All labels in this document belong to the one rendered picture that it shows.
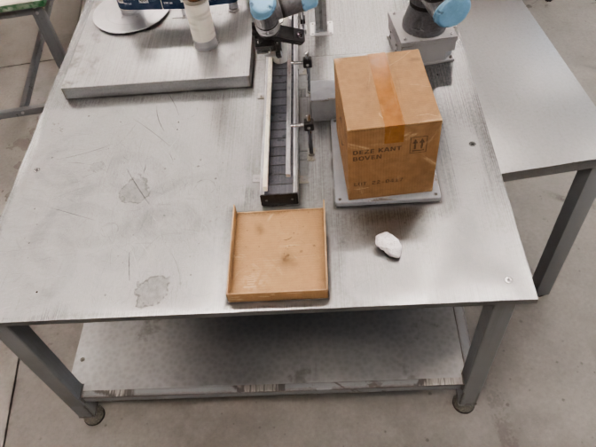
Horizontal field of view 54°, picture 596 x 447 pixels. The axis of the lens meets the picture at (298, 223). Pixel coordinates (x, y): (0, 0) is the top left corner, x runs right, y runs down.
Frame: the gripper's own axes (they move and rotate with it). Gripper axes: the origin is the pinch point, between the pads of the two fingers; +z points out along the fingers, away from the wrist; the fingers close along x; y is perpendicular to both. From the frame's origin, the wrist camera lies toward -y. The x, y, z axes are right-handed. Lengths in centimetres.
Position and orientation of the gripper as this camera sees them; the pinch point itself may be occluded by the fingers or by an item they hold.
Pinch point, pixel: (280, 53)
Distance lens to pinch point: 208.1
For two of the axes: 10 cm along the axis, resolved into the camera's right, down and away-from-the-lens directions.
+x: 0.4, 9.9, -1.5
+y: -10.0, 0.5, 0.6
